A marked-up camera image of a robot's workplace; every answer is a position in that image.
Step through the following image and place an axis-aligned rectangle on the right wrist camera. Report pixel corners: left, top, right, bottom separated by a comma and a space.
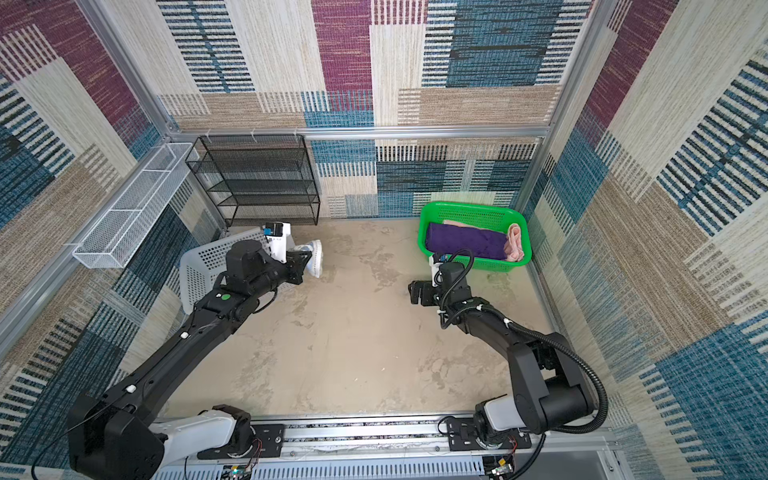
428, 253, 449, 287

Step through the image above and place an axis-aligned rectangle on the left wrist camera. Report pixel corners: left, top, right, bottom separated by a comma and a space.
262, 222, 292, 263

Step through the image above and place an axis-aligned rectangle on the white printed rabbit towel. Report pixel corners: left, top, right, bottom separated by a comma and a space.
294, 240, 323, 278

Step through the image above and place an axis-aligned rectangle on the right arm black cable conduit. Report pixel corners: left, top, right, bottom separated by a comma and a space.
506, 320, 609, 480

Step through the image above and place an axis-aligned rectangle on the white wire mesh tray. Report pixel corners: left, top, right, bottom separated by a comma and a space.
73, 143, 192, 269

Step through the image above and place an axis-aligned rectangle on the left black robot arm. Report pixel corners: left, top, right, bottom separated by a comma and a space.
66, 240, 322, 479

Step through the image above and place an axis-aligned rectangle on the black wire mesh shelf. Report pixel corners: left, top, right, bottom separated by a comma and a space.
185, 134, 321, 228

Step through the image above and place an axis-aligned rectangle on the green plastic basket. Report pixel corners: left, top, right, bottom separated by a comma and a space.
418, 201, 533, 272

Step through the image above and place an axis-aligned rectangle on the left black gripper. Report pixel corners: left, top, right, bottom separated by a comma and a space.
249, 249, 311, 302

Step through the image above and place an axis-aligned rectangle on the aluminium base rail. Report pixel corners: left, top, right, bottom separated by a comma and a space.
150, 413, 632, 479

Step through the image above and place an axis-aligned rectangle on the white plastic laundry basket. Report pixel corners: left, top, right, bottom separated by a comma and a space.
179, 227, 295, 315

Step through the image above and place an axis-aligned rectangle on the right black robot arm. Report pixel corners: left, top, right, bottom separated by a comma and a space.
408, 261, 609, 448

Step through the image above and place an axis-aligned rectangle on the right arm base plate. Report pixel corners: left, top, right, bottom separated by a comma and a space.
437, 415, 532, 451

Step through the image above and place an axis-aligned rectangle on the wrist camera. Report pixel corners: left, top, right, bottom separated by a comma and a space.
262, 222, 292, 263
428, 253, 449, 287

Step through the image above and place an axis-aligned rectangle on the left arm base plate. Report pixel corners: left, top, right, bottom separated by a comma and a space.
195, 424, 286, 460

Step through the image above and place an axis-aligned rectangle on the pink towel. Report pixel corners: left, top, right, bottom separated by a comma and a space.
442, 220, 525, 262

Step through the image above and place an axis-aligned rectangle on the purple towel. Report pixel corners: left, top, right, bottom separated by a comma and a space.
424, 223, 507, 260

